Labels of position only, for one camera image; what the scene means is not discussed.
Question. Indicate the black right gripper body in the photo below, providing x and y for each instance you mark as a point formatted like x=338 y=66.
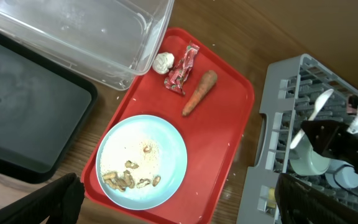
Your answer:
x=353 y=149

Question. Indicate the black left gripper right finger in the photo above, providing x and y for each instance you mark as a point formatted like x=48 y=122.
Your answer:
x=299 y=203

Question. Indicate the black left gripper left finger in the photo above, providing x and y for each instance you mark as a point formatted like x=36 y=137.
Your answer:
x=57 y=202

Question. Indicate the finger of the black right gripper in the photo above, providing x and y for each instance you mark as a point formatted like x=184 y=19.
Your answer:
x=312 y=130

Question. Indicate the light blue bowl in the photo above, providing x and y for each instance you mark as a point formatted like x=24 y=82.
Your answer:
x=341 y=173

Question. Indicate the mint green bowl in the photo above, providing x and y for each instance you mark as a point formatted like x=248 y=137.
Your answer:
x=308 y=162

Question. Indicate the white plastic spoon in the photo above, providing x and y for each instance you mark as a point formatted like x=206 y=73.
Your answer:
x=318 y=105

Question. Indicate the light blue plate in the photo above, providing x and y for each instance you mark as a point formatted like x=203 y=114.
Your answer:
x=173 y=160

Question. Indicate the orange carrot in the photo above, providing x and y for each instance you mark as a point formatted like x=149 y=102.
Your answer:
x=208 y=80

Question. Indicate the red candy wrapper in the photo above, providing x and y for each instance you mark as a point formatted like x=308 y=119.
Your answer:
x=179 y=74

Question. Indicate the white tissue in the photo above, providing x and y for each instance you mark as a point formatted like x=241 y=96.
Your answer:
x=163 y=63

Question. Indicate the yellow plastic cup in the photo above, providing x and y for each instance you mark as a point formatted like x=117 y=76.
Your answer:
x=271 y=202

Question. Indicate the grey dishwasher rack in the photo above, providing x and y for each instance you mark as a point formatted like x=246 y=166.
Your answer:
x=291 y=87

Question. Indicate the peanut scraps on plate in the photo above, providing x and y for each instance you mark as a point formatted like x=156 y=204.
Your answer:
x=131 y=167

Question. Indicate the black bin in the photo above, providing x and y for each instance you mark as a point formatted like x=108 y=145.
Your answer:
x=42 y=107

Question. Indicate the red plastic tray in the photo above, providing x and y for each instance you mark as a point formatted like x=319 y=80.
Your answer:
x=211 y=132

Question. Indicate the clear plastic bin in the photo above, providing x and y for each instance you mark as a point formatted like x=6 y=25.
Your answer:
x=109 y=41

